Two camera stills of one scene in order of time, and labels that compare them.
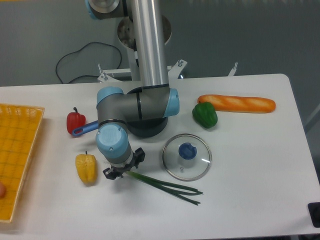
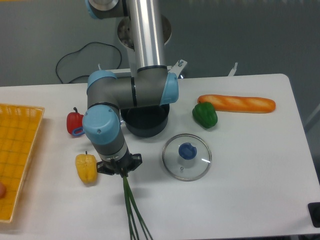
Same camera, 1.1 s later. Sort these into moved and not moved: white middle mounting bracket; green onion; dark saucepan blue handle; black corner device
Moved: green onion
Not moved: white middle mounting bracket; dark saucepan blue handle; black corner device
